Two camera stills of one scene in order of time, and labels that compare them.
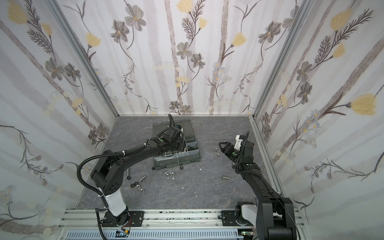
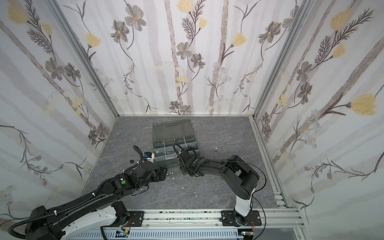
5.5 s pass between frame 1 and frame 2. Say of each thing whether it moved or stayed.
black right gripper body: moved
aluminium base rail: stayed
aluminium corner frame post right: stayed
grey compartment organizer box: stayed
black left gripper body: moved
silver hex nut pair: stayed
